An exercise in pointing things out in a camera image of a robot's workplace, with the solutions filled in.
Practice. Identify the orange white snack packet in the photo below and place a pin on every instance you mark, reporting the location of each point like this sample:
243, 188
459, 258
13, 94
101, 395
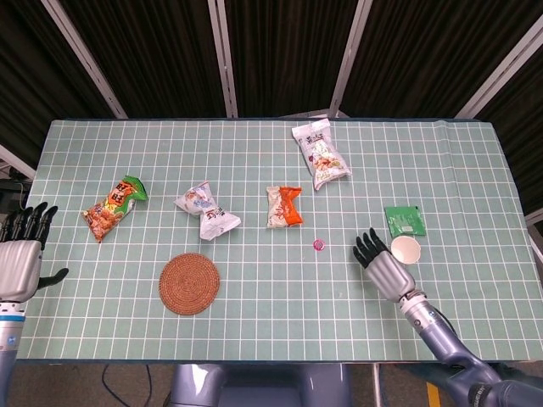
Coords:
284, 207

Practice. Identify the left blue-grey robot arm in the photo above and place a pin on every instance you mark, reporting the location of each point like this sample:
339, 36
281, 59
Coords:
9, 339

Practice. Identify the crumpled white silver snack bag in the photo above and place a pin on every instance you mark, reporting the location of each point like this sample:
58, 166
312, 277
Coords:
208, 210

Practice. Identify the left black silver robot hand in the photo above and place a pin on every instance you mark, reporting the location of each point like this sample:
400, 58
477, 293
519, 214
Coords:
17, 267

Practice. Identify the small pink candy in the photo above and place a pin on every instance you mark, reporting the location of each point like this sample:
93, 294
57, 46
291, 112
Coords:
319, 244

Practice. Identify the green white grid tablecloth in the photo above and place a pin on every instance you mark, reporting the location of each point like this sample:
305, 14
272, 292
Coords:
263, 292

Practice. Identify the green flat sachet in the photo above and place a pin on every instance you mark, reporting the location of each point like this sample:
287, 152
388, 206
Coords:
404, 219

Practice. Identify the green orange snack bag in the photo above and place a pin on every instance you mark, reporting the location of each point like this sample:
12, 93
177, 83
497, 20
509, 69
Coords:
111, 208

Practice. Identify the black pleated curtain panel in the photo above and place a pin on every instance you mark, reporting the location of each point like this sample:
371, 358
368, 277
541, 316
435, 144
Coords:
38, 85
428, 51
157, 55
284, 55
522, 140

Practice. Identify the blue-grey robot torso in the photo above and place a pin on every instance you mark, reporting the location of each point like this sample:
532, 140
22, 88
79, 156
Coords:
259, 386

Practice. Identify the round woven brown coaster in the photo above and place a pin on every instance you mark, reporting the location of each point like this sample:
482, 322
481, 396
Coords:
189, 283

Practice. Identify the white paper cup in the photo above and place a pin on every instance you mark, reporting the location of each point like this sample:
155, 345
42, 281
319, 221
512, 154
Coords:
405, 250

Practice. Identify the white screen frame post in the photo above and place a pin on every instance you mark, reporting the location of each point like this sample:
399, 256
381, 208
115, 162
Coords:
15, 161
350, 59
224, 59
87, 63
500, 70

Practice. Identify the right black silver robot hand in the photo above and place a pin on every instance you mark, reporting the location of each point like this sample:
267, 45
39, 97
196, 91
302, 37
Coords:
388, 271

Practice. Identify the white peanut snack bag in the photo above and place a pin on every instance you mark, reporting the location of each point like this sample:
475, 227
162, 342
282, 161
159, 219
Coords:
322, 154

